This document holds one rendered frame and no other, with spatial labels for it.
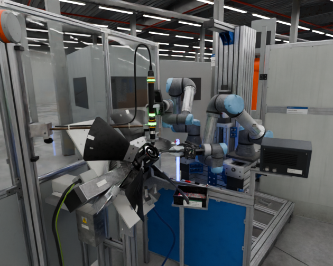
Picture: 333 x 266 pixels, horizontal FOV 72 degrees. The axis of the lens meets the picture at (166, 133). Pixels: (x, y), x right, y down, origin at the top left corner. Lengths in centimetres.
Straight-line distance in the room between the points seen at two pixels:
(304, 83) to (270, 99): 36
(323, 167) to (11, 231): 291
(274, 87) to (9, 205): 266
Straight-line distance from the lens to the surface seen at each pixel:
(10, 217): 173
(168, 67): 529
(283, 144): 149
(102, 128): 118
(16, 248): 183
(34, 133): 144
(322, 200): 323
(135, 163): 130
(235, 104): 145
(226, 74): 207
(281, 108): 294
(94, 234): 157
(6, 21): 144
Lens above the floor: 159
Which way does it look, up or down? 12 degrees down
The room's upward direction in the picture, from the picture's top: 1 degrees counter-clockwise
